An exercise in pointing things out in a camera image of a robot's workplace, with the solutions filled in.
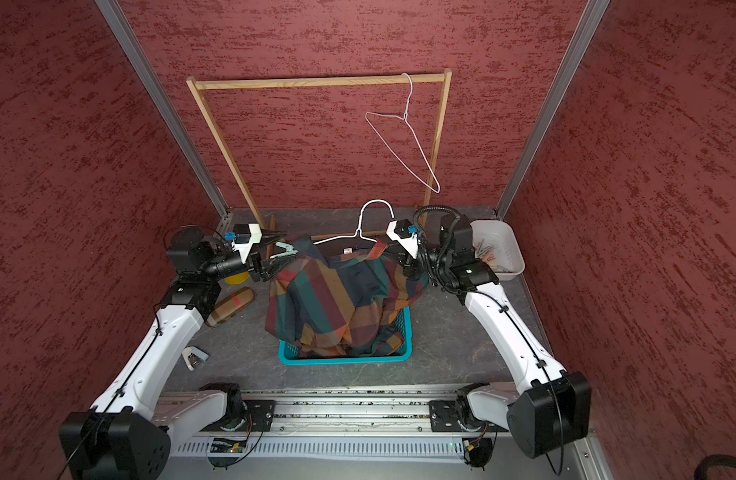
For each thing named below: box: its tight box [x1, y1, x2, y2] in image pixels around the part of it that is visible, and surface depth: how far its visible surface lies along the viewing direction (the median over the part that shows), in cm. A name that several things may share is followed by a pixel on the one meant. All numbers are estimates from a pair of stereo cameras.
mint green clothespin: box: [270, 242, 299, 259], surface depth 66 cm
